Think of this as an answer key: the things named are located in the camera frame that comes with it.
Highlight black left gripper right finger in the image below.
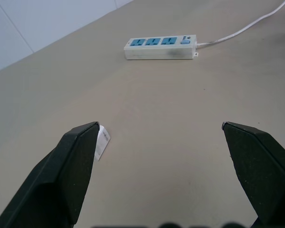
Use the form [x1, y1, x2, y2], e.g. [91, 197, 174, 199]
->
[221, 121, 285, 228]

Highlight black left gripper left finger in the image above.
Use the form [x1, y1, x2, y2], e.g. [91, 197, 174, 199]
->
[0, 122, 100, 228]

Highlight white power strip blue sockets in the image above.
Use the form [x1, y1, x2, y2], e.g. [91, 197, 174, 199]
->
[123, 34, 199, 60]

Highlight white printed paper label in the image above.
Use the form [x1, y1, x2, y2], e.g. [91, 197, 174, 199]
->
[94, 125, 111, 162]

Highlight white power cable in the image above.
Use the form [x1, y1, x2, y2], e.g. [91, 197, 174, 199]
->
[196, 0, 285, 47]

